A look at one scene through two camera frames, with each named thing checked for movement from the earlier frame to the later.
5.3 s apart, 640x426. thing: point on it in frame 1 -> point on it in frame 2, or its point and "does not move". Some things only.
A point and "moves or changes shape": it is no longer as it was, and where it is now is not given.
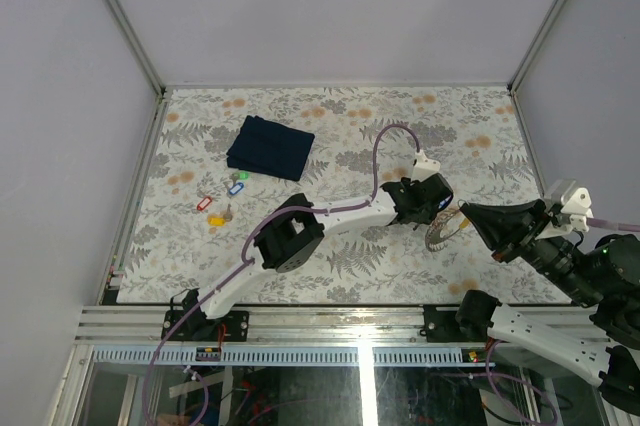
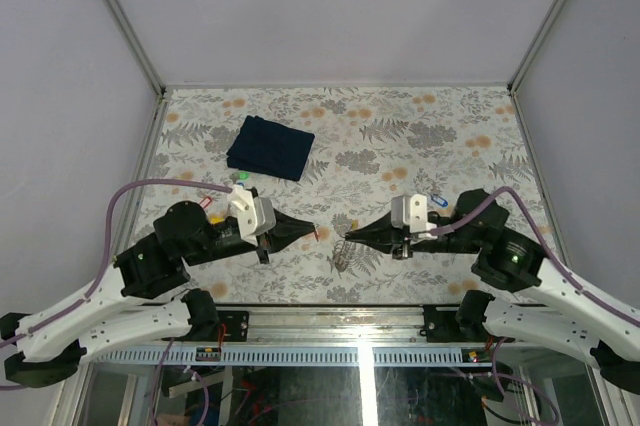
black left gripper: (424, 214) -> (290, 230)
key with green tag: (242, 176) does not move
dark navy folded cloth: (268, 146) does not move
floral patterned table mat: (222, 156) does not move
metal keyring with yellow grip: (434, 240) moves or changes shape
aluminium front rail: (362, 326) does not move
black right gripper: (508, 227) -> (380, 234)
